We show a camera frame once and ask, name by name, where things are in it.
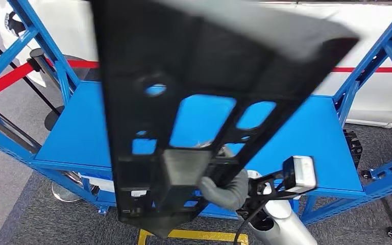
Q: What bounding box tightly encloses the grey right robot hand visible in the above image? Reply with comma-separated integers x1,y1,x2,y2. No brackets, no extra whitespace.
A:
198,147,251,212

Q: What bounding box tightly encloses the black plastic plate bracket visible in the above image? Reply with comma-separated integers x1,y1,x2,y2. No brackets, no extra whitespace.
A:
91,0,360,239

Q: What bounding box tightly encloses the blue metal shelf rack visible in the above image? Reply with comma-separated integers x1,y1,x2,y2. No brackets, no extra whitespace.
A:
0,0,392,226

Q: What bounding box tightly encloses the white plastic crate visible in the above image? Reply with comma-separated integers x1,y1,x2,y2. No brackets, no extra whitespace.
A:
78,172,115,193

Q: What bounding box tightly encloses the black ribbed plastic block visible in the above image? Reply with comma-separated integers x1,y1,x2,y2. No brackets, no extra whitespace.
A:
343,129,363,170

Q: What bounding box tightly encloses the white car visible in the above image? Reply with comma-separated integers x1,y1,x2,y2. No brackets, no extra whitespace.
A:
0,0,392,129

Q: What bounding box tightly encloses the black barrier belt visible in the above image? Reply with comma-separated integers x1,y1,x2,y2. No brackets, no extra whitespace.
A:
0,28,61,114

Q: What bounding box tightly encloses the red barrier belt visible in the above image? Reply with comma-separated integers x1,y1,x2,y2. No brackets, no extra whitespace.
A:
0,59,392,101

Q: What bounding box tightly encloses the black camera cable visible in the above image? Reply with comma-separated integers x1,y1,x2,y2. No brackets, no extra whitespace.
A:
233,199,267,245

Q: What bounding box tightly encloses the chrome stanchion post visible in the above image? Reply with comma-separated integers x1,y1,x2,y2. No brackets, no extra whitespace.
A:
0,98,97,204

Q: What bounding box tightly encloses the black-topped stanchion post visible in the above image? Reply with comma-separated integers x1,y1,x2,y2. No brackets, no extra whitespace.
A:
28,47,66,132

